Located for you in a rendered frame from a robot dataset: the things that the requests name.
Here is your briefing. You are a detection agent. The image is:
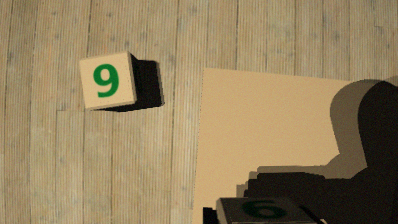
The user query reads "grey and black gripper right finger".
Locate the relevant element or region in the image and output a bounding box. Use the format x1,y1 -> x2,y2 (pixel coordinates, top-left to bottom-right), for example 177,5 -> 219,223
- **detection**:
299,206 -> 325,224

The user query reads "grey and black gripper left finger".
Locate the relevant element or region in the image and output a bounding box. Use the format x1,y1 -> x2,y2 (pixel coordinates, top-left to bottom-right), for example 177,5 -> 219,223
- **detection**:
203,207 -> 219,224

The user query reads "tan flat mat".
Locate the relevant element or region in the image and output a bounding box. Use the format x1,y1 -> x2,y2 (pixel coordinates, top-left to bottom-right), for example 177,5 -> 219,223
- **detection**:
192,68 -> 398,224

